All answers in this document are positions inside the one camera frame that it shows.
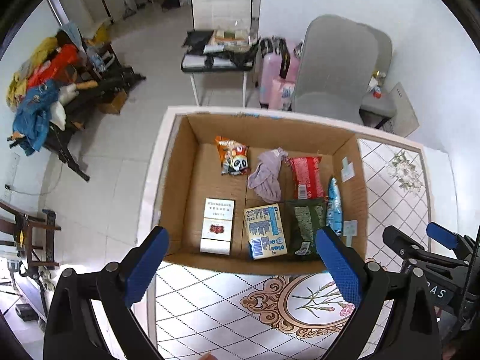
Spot panda snack bag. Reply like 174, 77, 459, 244
215, 136, 251, 176

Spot white leather chair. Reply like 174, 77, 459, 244
181, 0, 260, 106

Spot yellow blue tissue pack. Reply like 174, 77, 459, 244
244, 204, 288, 260

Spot patterned white tablecloth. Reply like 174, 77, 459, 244
136, 105, 461, 360

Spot red snack bag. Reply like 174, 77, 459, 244
287, 156, 325, 200

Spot items on white chair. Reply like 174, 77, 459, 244
181, 29, 260, 72

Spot dark green snack bag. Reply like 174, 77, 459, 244
285, 197, 326, 261

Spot dark wooden chair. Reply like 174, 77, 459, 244
1, 201, 62, 270

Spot white red carton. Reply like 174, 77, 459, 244
199, 198, 234, 255

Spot pink suitcase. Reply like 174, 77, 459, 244
259, 37, 303, 111

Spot small cardboard box on floor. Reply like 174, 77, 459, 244
97, 90, 128, 115

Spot grey fabric chair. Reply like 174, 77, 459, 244
292, 15, 378, 125

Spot pile of colourful clothes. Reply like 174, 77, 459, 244
7, 22, 106, 156

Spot blue gold snack sachet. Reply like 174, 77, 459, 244
325, 177, 343, 236

